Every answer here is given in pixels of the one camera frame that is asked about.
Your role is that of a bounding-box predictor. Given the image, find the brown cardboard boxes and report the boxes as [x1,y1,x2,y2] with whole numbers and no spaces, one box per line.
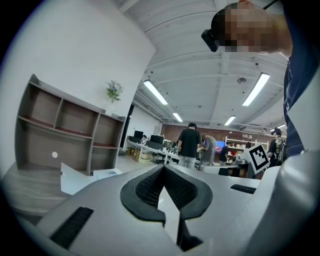
[124,147,152,163]

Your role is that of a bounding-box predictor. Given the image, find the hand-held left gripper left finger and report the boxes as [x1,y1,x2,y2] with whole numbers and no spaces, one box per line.
[36,164,187,256]

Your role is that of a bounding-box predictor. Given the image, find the black head-worn camera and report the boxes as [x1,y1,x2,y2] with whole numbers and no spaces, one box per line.
[201,7,226,53]

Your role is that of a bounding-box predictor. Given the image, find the white office desk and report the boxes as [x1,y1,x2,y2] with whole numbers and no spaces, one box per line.
[126,139,181,165]

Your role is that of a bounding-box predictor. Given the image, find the person's navy shirt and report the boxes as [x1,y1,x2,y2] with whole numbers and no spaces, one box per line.
[282,0,320,161]

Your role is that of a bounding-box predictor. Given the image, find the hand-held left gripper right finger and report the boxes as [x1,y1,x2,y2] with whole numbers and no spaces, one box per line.
[163,164,262,256]

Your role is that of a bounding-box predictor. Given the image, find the white plant vase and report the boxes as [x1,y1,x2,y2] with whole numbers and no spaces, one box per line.
[106,101,117,116]

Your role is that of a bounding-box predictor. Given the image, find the grey wooden shelf unit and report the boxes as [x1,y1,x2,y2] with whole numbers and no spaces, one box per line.
[14,73,127,177]

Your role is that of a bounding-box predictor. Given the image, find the white paper sheet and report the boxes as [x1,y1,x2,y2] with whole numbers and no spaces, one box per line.
[60,162,97,196]

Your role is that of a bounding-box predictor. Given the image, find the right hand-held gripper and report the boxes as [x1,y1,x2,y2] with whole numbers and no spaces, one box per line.
[218,142,271,180]

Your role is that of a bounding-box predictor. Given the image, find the green potted plant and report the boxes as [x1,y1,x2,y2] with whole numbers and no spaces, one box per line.
[104,79,125,104]

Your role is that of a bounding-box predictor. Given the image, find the white storage rack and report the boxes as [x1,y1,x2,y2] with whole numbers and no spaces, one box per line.
[224,136,270,151]

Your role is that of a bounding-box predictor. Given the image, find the person's head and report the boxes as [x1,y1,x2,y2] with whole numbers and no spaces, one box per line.
[211,0,293,61]

